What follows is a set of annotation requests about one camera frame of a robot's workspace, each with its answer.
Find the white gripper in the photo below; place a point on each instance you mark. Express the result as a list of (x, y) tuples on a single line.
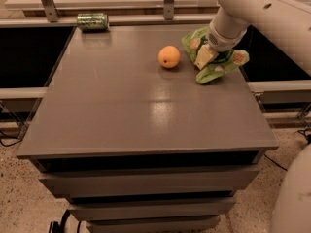
[(223, 41)]

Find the green rice chip bag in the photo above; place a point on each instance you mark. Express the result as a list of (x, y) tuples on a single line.
[(224, 63)]

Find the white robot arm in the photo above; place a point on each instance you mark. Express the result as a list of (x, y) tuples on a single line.
[(287, 24)]

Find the orange fruit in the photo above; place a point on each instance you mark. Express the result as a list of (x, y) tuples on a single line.
[(169, 57)]

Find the grey drawer cabinet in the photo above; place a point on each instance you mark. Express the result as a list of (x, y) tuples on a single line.
[(134, 147)]

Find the green soda can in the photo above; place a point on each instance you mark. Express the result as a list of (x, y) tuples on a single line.
[(90, 22)]

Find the metal railing frame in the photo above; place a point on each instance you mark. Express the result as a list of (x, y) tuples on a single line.
[(39, 13)]

